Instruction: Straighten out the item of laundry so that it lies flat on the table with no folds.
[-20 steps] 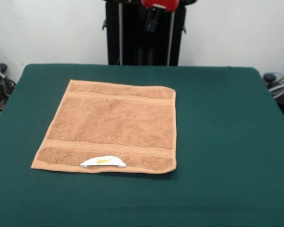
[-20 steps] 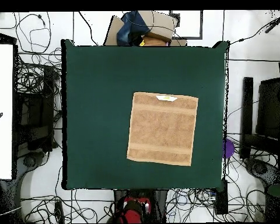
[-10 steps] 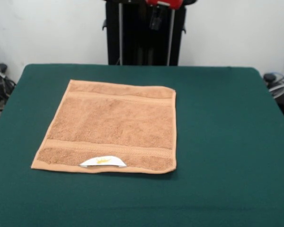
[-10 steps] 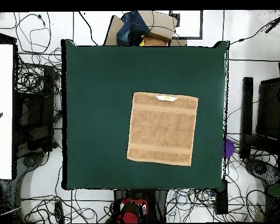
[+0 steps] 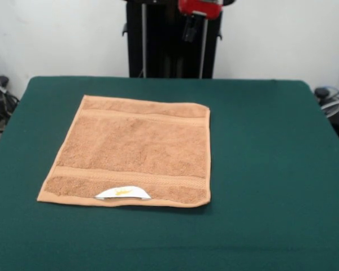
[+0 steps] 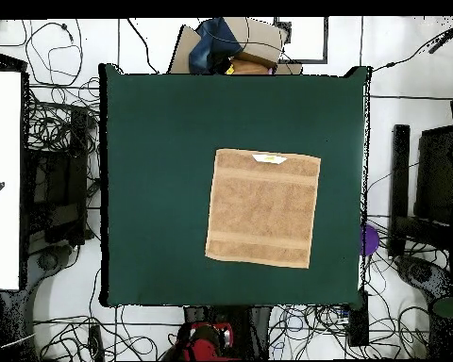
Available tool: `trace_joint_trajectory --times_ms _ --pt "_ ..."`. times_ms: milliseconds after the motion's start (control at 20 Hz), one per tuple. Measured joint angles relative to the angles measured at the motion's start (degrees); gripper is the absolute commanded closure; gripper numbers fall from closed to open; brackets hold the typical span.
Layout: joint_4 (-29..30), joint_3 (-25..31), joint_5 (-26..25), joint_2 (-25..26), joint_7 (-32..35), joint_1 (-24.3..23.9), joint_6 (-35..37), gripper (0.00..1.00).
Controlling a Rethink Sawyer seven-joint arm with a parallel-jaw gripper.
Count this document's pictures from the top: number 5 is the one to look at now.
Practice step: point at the tan terry towel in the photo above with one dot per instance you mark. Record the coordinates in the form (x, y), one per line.
(135, 152)

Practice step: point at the dark green table cloth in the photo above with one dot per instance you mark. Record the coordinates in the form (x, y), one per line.
(271, 183)

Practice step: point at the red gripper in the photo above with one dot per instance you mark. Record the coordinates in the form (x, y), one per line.
(200, 7)

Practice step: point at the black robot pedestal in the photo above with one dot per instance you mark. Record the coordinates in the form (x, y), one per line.
(164, 50)

